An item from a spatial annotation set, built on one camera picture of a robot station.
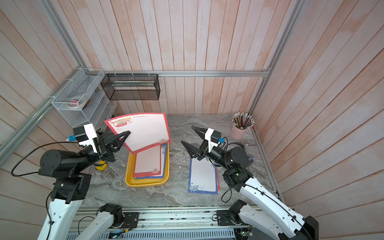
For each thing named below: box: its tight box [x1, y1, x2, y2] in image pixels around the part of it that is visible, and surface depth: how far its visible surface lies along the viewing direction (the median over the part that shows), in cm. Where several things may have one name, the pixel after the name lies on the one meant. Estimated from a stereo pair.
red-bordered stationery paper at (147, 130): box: [104, 113, 171, 155], surface depth 45 cm
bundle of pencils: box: [232, 112, 255, 130], surface depth 103 cm
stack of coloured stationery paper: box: [133, 143, 168, 180], surface depth 93 cm
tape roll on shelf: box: [66, 96, 84, 109], surface depth 75 cm
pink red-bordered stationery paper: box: [217, 167, 221, 191], surface depth 88 cm
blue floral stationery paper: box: [188, 156, 218, 195], surface depth 89 cm
